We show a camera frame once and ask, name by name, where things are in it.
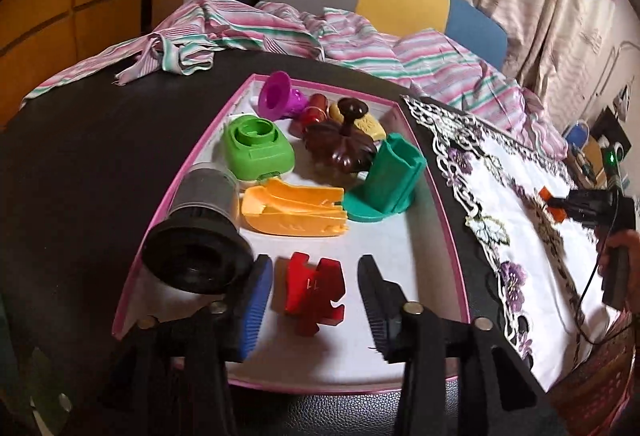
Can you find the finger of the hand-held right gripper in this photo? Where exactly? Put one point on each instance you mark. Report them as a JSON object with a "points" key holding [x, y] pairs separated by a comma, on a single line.
{"points": [[562, 207]]}

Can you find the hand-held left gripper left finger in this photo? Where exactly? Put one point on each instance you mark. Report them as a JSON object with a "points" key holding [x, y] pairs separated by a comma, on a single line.
{"points": [[255, 306]]}

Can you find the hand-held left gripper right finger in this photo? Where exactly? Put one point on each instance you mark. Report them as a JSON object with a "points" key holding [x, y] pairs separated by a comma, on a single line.
{"points": [[372, 301]]}

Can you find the orange linked cube block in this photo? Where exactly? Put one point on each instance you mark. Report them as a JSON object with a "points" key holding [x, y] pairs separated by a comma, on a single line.
{"points": [[559, 215]]}

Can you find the red notched block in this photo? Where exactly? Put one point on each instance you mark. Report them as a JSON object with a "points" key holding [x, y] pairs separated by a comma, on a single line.
{"points": [[312, 291]]}

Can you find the pink-rimmed white tray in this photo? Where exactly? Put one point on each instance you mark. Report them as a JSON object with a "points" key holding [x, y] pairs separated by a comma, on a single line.
{"points": [[400, 241]]}

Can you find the orange plastic scoop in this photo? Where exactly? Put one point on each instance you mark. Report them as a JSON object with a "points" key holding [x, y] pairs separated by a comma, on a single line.
{"points": [[290, 216]]}

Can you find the grey black cylinder filter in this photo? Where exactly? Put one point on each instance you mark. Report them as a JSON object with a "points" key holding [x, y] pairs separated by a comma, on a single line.
{"points": [[200, 226]]}

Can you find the teal green plastic stand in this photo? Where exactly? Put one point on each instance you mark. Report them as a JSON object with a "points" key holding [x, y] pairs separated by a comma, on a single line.
{"points": [[395, 176]]}

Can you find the light green square base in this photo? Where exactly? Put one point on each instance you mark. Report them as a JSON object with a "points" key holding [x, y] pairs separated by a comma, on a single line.
{"points": [[260, 156]]}

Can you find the brown lid with knob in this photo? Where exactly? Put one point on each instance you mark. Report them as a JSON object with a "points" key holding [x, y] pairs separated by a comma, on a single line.
{"points": [[340, 151]]}

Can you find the yellow textured piece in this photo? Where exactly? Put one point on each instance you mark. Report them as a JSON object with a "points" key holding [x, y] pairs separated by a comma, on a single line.
{"points": [[372, 126]]}

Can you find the red cylinder piece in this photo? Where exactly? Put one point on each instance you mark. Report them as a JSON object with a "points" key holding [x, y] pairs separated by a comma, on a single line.
{"points": [[314, 112]]}

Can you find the magenta plastic funnel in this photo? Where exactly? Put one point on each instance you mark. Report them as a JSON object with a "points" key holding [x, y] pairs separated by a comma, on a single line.
{"points": [[275, 98]]}

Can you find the person's right hand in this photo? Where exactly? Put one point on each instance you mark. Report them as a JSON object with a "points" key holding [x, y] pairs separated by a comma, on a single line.
{"points": [[625, 240]]}

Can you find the cluttered wooden side table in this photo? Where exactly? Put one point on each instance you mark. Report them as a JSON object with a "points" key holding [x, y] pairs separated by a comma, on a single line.
{"points": [[592, 161]]}

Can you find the white embroidered floral tablecloth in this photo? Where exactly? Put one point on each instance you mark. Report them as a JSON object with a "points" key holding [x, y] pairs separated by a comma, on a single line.
{"points": [[540, 266]]}

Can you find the blue rounded object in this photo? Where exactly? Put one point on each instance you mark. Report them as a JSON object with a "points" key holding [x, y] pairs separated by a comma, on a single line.
{"points": [[580, 133]]}

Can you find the pink green striped cloth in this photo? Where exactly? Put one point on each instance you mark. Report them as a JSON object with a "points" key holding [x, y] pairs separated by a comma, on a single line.
{"points": [[425, 61]]}

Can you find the dark green bag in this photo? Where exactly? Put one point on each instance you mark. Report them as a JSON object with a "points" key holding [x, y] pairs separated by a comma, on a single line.
{"points": [[50, 396]]}

